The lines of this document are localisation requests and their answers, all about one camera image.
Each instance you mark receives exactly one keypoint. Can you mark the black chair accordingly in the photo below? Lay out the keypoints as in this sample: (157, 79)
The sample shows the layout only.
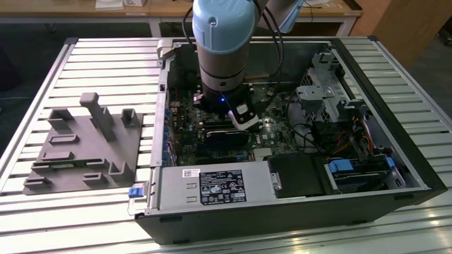
(7, 71)

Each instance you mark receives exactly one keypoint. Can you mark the black RAM slot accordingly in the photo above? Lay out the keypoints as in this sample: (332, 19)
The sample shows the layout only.
(215, 122)
(219, 127)

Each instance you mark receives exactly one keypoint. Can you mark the grey power supply unit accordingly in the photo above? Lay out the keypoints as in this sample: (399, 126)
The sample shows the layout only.
(176, 190)

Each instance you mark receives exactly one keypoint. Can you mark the blue disk carrier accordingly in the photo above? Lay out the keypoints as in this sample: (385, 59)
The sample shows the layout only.
(340, 166)

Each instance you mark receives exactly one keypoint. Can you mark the green RAM stick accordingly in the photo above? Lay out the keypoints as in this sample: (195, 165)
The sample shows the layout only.
(79, 164)

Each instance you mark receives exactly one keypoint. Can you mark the green motherboard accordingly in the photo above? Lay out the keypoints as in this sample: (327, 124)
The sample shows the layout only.
(279, 124)

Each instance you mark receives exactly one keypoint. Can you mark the black plastic shroud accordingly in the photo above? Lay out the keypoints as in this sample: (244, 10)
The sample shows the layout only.
(300, 174)

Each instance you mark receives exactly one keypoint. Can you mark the black PC case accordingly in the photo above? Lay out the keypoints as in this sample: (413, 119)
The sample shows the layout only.
(247, 225)

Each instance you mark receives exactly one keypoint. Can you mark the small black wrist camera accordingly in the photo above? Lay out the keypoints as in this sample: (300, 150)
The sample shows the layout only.
(199, 100)

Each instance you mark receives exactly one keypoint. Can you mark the silver chipset heatsink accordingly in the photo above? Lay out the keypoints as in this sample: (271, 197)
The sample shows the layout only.
(264, 152)

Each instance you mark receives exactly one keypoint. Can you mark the black graphics card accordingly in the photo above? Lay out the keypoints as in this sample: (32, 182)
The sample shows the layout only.
(225, 139)

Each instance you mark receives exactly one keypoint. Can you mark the grey parts rack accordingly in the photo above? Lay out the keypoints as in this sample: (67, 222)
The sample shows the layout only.
(88, 148)

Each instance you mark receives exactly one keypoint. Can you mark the grey metal drive cage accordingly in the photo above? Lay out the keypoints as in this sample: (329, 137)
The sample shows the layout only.
(317, 92)

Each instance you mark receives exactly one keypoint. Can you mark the wooden desk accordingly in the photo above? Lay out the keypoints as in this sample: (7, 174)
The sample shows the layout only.
(52, 10)

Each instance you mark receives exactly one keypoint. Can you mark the small white box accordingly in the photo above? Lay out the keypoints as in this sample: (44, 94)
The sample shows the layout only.
(136, 2)

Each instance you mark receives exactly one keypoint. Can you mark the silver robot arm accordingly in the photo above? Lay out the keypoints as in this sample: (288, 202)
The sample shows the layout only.
(223, 31)

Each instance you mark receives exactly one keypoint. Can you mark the blue case latch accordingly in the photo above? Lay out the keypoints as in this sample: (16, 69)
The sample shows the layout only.
(136, 192)

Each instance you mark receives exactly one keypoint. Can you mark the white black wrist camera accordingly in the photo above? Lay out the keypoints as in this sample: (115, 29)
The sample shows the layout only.
(243, 117)

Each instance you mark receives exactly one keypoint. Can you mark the large white box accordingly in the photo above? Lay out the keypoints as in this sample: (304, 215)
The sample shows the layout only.
(109, 5)

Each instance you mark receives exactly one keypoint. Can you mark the wooden cabinet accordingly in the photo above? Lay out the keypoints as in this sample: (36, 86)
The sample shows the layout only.
(405, 26)

